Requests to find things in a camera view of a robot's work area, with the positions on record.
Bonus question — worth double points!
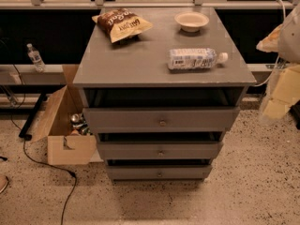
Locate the white paper bowl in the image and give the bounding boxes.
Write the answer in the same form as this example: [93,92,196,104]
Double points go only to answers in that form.
[174,11,209,33]

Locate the white hanging cable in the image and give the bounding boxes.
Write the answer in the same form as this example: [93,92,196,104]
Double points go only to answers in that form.
[252,0,288,88]

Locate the lying plastic water bottle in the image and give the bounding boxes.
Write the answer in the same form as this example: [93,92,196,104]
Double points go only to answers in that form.
[168,48,229,70]

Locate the low metal ledge beam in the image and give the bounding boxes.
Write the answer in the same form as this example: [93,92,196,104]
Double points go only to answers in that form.
[0,63,300,86]

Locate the grey drawer cabinet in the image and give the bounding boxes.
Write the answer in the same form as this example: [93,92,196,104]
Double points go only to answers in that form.
[72,7,258,183]

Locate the black metal leg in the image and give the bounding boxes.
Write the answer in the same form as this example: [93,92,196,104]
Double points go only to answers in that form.
[19,93,47,141]

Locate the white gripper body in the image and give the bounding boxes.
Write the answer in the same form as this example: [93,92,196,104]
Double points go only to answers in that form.
[256,24,282,53]

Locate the grey middle drawer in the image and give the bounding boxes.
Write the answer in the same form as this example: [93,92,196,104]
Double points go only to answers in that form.
[97,132,223,159]

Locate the cans in box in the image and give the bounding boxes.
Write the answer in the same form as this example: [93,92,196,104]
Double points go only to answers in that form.
[70,113,92,136]

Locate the grey drawer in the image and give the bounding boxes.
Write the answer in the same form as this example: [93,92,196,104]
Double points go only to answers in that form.
[106,159,212,180]
[97,132,223,159]
[83,108,240,133]

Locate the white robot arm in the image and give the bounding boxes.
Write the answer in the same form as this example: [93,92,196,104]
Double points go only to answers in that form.
[256,5,300,124]

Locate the black floor cable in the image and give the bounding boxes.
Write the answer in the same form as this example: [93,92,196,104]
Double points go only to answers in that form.
[0,37,78,225]

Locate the standing water bottle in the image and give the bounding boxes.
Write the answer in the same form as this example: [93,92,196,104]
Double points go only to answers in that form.
[27,43,45,72]

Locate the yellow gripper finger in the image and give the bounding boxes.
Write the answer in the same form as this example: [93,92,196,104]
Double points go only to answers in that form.
[272,64,300,106]
[262,99,290,119]

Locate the grey bottom drawer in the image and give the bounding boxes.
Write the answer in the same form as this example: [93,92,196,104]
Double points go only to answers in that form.
[106,159,212,180]

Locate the brown chips bag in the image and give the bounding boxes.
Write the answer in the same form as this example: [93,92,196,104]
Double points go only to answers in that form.
[92,8,153,43]

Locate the cardboard box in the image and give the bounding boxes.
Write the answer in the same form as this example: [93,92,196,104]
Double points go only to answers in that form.
[32,65,99,165]

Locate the grey top drawer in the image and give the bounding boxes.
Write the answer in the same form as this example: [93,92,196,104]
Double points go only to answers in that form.
[83,108,240,133]

